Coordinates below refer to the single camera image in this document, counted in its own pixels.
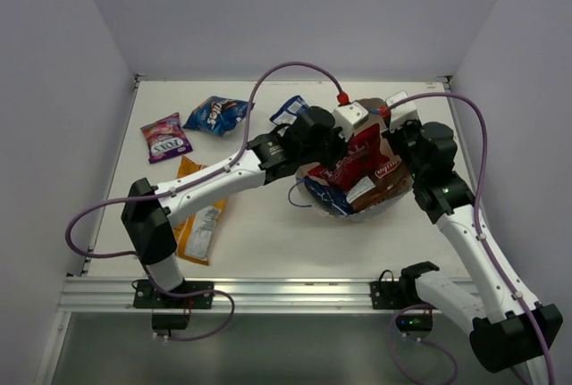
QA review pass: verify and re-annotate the orange snack packet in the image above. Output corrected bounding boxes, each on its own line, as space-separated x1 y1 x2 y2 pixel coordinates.
172 155 228 267

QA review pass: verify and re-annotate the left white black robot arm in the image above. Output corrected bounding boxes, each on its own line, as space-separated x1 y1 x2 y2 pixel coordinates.
121 106 353 307

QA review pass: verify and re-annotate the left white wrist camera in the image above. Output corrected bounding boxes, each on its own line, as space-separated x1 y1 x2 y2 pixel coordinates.
332 92 369 140

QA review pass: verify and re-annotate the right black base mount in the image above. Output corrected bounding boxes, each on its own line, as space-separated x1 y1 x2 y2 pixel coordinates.
369 269 433 336

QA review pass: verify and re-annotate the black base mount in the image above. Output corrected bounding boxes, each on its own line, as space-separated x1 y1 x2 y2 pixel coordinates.
369 269 433 336
131 280 214 336

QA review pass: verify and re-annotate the purple Fox's candy bag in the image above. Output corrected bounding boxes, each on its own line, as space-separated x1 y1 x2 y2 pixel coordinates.
140 113 193 164

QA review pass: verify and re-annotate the aluminium mounting rail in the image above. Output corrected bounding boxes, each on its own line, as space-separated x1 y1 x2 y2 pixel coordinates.
57 278 475 314

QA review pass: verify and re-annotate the blue checkered paper bag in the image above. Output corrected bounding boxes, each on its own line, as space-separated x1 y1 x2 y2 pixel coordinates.
294 98 413 221

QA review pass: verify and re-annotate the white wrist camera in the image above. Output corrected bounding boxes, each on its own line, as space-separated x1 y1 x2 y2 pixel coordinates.
332 92 369 140
380 91 419 130

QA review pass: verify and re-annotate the blue white snack packet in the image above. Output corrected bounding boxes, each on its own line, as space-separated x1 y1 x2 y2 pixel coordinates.
269 96 309 125

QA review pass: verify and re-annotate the brown chocolate snack packet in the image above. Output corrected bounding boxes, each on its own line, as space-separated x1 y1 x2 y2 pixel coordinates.
346 156 412 213

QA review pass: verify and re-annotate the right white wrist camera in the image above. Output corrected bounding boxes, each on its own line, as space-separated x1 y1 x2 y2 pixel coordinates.
380 91 419 130

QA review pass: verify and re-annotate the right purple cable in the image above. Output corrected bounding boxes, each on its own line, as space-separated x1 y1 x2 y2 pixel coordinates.
387 92 558 385

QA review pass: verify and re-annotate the pink snack packet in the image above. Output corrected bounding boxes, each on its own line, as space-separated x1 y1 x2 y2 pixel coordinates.
307 123 390 192

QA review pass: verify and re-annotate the blue Doritos chip bag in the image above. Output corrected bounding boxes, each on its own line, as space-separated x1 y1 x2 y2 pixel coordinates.
182 96 249 137

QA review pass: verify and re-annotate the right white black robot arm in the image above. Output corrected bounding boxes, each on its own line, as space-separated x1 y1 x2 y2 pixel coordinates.
383 120 563 372

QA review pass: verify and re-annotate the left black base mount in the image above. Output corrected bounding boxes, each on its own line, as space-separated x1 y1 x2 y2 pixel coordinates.
131 280 214 336

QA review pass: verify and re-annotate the dark blue snack packet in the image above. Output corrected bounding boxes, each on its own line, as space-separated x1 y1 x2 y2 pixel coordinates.
303 177 354 216

